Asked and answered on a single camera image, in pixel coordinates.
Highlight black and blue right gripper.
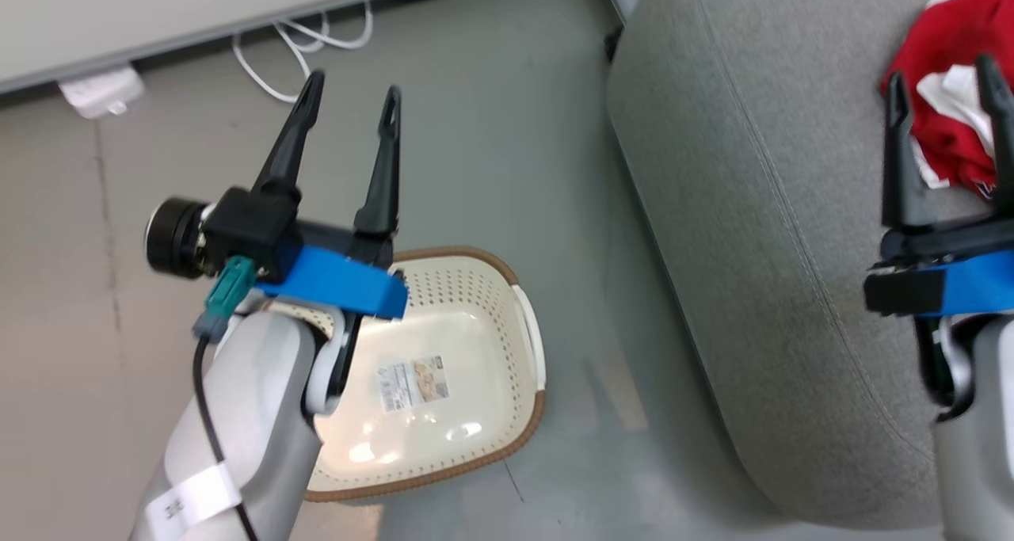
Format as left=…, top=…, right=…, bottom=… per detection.
left=863, top=53, right=1014, bottom=321

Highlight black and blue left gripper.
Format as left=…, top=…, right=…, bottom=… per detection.
left=251, top=69, right=410, bottom=321

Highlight red and white garment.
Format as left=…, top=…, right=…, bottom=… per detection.
left=879, top=0, right=1014, bottom=201

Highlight cream perforated laundry basket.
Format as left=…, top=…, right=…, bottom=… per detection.
left=261, top=246, right=548, bottom=503

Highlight printed paper basket label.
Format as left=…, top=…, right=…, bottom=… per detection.
left=378, top=356, right=451, bottom=413

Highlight grey fabric sofa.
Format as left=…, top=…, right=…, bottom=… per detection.
left=606, top=0, right=1014, bottom=531

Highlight white plastic-wrapped adapter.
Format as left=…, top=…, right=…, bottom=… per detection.
left=57, top=65, right=148, bottom=120

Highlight white label tape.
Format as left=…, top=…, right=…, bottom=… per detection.
left=146, top=461, right=243, bottom=539

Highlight white floor cable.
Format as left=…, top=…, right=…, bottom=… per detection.
left=231, top=0, right=374, bottom=105

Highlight teal cable connector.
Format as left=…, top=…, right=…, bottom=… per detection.
left=193, top=257, right=257, bottom=345

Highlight thin black cable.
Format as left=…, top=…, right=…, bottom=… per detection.
left=192, top=337, right=259, bottom=541

